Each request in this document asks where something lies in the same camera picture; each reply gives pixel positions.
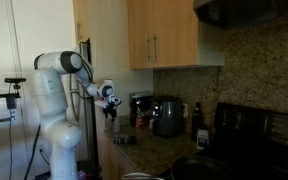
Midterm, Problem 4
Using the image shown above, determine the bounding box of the wooden cabinet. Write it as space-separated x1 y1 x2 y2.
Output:
98 134 134 180
72 0 226 70

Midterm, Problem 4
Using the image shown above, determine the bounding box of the wooden upper cabinet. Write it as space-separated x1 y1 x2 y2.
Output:
72 0 226 70

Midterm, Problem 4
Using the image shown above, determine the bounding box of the range hood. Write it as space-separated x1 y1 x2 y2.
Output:
193 0 288 29

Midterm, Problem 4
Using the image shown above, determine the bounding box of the black frying pan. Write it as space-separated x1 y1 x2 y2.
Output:
121 155 238 180

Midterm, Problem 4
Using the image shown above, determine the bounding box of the black coffee maker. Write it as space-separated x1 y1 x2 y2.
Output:
130 91 153 128

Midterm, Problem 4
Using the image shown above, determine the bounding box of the camera on tripod stand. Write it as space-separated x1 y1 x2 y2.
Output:
0 78 26 122

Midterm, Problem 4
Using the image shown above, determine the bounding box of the black kitchen stove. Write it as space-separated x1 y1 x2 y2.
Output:
157 102 288 180

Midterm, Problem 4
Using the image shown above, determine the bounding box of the dark glass bottle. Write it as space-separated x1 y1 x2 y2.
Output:
191 102 203 141

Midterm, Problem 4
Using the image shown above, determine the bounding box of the black stereo camera on counter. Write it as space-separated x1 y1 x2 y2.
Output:
113 136 137 144

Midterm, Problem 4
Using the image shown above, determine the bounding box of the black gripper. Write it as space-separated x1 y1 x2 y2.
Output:
103 96 122 118

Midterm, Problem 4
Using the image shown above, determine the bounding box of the wooden lower cabinet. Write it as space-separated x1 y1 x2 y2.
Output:
98 134 134 180

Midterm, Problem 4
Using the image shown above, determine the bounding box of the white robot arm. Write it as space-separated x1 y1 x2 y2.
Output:
32 51 121 180

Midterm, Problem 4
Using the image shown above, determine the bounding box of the small white salt box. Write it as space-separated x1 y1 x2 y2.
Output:
197 129 209 149

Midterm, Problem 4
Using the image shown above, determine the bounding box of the stainless steel refrigerator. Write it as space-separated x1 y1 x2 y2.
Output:
67 38 100 169

